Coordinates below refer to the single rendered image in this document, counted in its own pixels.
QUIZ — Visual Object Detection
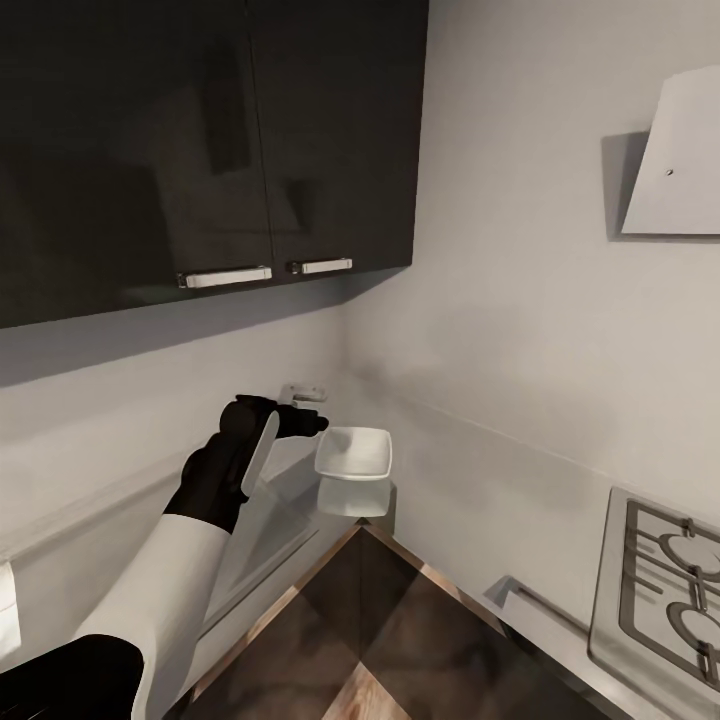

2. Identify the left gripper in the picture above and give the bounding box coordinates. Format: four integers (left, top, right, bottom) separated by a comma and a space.
281, 405, 329, 437

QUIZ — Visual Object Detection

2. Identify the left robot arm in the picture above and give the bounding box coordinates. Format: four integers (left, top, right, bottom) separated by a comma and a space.
0, 383, 329, 720

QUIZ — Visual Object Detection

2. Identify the bowl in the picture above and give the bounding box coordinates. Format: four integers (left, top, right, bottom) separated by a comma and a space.
315, 427, 392, 482

